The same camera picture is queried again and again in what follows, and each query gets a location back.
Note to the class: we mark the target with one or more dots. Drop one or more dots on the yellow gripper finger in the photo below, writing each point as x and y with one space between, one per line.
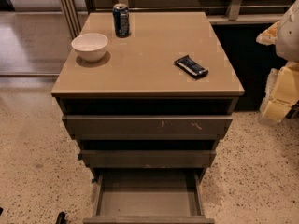
281 93
269 35

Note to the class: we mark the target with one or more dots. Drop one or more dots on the dark blue rxbar wrapper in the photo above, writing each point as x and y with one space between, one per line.
191 67

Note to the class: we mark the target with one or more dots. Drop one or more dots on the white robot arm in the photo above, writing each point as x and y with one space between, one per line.
287 43

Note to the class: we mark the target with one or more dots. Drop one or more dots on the grey drawer cabinet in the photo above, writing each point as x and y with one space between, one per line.
137 77

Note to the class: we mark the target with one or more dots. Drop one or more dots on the middle grey drawer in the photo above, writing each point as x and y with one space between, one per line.
147 158

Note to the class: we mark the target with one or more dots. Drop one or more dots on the bottom grey open drawer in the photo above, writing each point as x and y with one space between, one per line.
148 196

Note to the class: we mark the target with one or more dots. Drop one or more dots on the top grey drawer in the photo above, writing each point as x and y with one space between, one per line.
84 127

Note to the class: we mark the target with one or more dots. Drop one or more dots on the black object floor right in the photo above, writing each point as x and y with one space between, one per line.
294 112

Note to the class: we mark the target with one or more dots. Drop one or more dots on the black object floor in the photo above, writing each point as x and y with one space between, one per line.
294 112
60 218

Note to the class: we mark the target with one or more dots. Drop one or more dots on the blue soda can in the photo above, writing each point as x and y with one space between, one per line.
121 20

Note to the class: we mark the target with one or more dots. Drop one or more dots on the white ceramic bowl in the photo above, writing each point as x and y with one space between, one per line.
90 47

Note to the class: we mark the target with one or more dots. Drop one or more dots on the black object floor left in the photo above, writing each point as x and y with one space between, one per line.
60 218

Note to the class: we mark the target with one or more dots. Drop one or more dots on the metal railing frame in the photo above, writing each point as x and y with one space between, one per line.
219 12

